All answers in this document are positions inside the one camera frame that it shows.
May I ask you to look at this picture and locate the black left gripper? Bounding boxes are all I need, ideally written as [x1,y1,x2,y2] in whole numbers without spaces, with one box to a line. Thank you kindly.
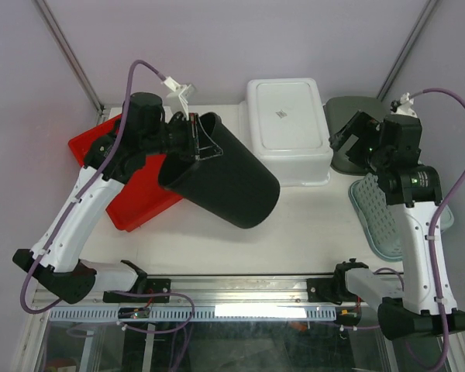
[142,112,224,163]

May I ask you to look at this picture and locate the dark green plastic tray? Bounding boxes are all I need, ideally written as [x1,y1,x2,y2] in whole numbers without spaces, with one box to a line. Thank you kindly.
[323,95,384,175]

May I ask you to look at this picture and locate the black round bucket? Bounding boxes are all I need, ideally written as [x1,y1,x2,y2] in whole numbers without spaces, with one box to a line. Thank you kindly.
[158,112,280,229]

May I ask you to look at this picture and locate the white plastic tub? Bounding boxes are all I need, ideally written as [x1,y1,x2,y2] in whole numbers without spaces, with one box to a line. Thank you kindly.
[240,77,333,187]

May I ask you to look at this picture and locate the red plastic tray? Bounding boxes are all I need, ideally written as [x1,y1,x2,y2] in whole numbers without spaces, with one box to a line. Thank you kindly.
[68,115,182,233]

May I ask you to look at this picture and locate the light teal perforated basket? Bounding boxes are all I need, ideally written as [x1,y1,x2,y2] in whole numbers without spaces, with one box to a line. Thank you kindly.
[348,172,455,261]

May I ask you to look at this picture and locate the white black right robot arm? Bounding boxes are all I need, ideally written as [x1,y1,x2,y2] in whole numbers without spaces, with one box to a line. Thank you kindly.
[329,111,465,340]

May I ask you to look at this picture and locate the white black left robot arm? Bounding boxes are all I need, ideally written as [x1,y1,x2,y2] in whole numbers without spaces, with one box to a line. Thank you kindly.
[12,92,223,305]

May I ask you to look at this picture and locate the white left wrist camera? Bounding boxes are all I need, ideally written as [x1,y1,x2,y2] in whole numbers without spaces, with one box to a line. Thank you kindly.
[162,77,196,119]

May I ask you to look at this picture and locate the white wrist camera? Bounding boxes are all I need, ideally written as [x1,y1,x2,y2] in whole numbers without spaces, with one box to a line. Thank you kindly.
[162,77,196,119]
[391,92,417,118]

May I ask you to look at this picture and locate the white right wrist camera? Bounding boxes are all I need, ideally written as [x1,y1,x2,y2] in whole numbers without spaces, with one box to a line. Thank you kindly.
[391,92,417,118]

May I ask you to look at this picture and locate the aluminium mounting rail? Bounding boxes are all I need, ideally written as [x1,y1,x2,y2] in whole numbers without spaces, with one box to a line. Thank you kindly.
[33,274,377,308]

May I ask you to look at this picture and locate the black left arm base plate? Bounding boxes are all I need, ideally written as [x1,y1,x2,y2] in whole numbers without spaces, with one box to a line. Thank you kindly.
[102,277,171,305]

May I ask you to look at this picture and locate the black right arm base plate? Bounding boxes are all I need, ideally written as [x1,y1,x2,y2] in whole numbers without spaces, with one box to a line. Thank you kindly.
[306,277,357,305]

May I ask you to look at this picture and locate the white slotted cable duct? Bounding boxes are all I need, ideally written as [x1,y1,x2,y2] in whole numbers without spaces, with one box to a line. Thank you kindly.
[50,304,336,322]

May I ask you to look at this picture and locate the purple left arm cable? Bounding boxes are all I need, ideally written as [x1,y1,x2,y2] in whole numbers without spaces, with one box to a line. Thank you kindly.
[19,60,171,314]

